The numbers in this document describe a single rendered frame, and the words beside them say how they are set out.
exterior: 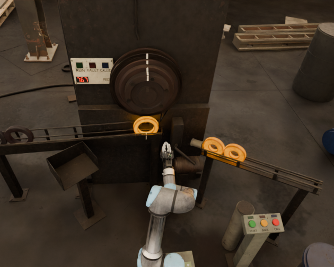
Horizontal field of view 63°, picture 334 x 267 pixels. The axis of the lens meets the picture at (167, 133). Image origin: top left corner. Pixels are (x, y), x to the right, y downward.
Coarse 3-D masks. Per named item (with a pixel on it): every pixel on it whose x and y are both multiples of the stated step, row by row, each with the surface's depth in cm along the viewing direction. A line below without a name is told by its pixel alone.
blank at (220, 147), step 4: (208, 140) 192; (212, 140) 190; (216, 140) 189; (220, 140) 190; (204, 144) 196; (208, 144) 194; (212, 144) 193; (216, 144) 190; (220, 144) 189; (204, 148) 199; (208, 148) 197; (212, 148) 198; (220, 148) 191; (224, 148) 192; (208, 152) 199; (216, 152) 195; (220, 152) 193
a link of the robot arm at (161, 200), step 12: (156, 192) 137; (168, 192) 138; (156, 204) 137; (168, 204) 135; (156, 216) 139; (156, 228) 143; (156, 240) 146; (144, 252) 150; (156, 252) 149; (144, 264) 150; (156, 264) 150
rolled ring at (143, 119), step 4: (148, 116) 195; (136, 120) 195; (140, 120) 193; (144, 120) 193; (148, 120) 194; (152, 120) 194; (156, 120) 198; (136, 124) 195; (156, 124) 197; (136, 128) 197; (156, 128) 200; (136, 132) 200; (140, 132) 201; (144, 132) 204; (148, 132) 204; (152, 132) 202
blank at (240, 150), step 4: (228, 144) 189; (232, 144) 186; (236, 144) 185; (228, 148) 187; (232, 148) 185; (236, 148) 184; (240, 148) 183; (224, 152) 191; (228, 152) 189; (236, 152) 186; (240, 152) 184; (244, 152) 184; (228, 156) 191; (232, 156) 191; (236, 156) 191; (240, 156) 186; (244, 156) 184; (232, 160) 192; (240, 160) 188
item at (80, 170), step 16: (80, 144) 189; (48, 160) 178; (64, 160) 187; (80, 160) 191; (96, 160) 181; (64, 176) 182; (80, 176) 182; (80, 192) 201; (80, 208) 230; (96, 208) 231
